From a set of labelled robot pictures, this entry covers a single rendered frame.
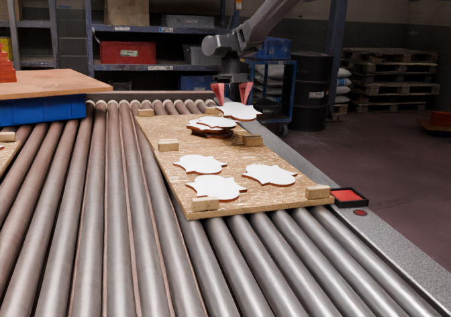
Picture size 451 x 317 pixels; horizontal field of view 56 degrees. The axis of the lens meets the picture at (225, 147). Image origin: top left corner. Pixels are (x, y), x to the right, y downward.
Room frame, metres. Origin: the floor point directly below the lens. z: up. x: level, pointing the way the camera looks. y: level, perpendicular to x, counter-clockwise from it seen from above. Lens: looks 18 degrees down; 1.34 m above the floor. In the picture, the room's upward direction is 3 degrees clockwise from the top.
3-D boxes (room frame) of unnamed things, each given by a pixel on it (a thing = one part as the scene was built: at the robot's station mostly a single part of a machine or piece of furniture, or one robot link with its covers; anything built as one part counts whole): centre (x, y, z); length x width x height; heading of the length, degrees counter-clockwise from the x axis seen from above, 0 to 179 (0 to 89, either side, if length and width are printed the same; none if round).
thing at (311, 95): (5.13, -0.94, 0.44); 0.59 x 0.59 x 0.88
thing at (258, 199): (1.03, -0.02, 0.93); 0.41 x 0.35 x 0.02; 19
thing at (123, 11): (5.39, 1.29, 1.26); 0.49 x 0.38 x 0.34; 115
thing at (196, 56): (5.64, 0.35, 0.76); 0.50 x 0.36 x 0.24; 115
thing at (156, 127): (1.42, 0.11, 0.93); 0.41 x 0.35 x 0.02; 21
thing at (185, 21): (5.57, 0.56, 1.16); 0.60 x 0.40 x 0.15; 111
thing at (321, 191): (0.89, -0.22, 0.95); 0.06 x 0.02 x 0.03; 109
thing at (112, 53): (5.35, 1.28, 0.78); 0.66 x 0.45 x 0.28; 109
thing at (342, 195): (0.92, -0.29, 0.92); 0.06 x 0.06 x 0.01; 16
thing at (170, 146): (1.17, 0.17, 0.95); 0.06 x 0.02 x 0.03; 109
